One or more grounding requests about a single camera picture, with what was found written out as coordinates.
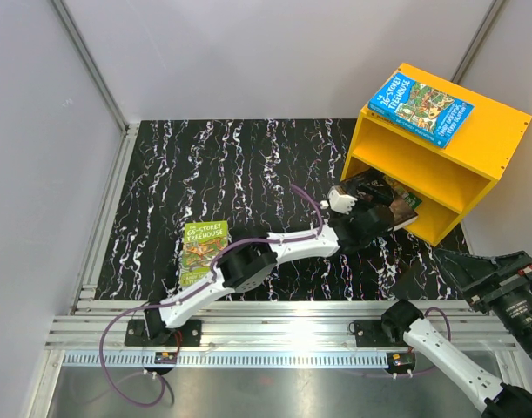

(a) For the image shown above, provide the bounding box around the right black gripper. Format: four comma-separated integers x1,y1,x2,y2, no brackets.
434,246,532,367

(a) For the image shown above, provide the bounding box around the dark tale of two cities book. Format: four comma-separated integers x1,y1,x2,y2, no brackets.
339,168,419,231

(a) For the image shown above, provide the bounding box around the green 104-storey treehouse book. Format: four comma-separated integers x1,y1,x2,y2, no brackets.
383,174,422,210

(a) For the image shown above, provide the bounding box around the blue back-cover book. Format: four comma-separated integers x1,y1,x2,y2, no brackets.
367,110,447,149

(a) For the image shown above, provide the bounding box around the blue 26-storey treehouse book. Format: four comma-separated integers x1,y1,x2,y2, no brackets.
367,71,474,149

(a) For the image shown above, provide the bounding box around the green 65-storey treehouse book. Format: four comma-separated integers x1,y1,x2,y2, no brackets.
179,220,229,289

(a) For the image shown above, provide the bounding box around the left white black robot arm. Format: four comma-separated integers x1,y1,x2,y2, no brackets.
144,180,396,346

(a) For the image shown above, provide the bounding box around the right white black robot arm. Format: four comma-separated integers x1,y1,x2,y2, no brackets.
381,249,532,417

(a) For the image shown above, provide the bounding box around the yellow wooden shelf box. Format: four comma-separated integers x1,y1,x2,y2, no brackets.
341,63,532,246

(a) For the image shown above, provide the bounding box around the black marble pattern mat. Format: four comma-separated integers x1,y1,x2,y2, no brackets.
96,119,458,301

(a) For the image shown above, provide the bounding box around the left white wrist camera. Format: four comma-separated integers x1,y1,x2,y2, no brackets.
319,185,358,214

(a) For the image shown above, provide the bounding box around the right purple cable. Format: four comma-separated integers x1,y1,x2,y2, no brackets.
404,307,450,375

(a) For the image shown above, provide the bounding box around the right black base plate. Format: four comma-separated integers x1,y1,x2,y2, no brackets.
347,316,420,348

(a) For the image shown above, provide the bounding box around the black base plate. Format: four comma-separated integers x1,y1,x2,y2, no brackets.
347,316,420,348
124,320,202,347

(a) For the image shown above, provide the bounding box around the white slotted cable duct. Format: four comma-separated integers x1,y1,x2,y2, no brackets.
63,350,388,369

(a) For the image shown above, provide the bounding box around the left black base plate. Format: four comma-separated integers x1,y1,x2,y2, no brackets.
124,320,202,347

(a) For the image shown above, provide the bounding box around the aluminium rail frame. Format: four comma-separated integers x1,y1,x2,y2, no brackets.
24,121,532,418

